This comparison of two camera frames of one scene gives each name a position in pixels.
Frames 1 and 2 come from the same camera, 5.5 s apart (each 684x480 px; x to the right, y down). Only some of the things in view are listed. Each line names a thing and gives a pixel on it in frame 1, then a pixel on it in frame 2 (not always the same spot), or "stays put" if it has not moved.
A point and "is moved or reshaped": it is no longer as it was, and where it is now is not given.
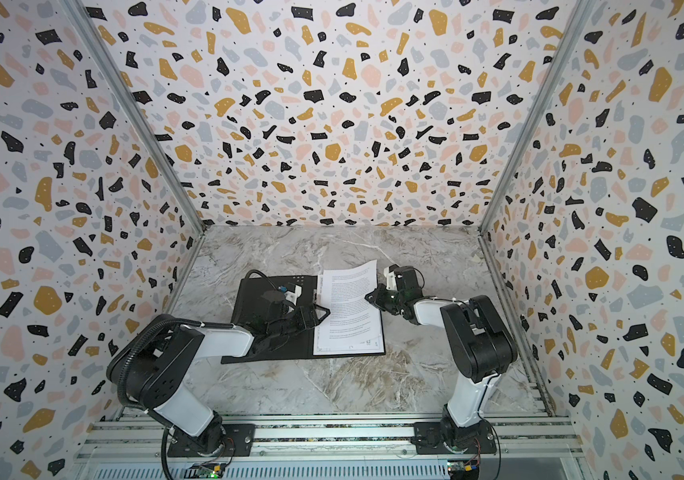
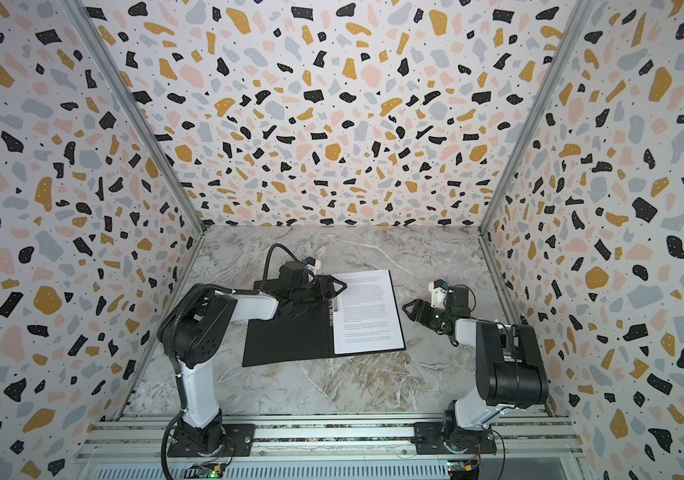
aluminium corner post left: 82,19 stays put
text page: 354,325 is moved or reshaped
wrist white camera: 391,279 -> 438,296
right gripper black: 383,295 -> 428,310
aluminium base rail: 333,445 stays put
